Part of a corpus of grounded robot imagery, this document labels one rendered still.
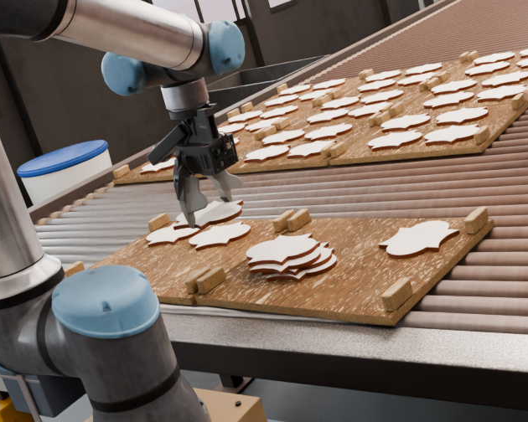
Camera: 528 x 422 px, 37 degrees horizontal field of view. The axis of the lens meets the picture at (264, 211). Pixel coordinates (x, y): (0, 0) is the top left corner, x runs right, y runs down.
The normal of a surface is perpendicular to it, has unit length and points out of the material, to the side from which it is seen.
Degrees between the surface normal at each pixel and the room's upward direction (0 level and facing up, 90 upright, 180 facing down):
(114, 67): 90
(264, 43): 90
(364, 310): 0
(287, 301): 0
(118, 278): 8
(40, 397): 90
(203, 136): 90
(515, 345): 0
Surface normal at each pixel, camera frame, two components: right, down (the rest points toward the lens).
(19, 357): -0.44, 0.47
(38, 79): 0.80, -0.04
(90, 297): -0.14, -0.92
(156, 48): 0.63, 0.66
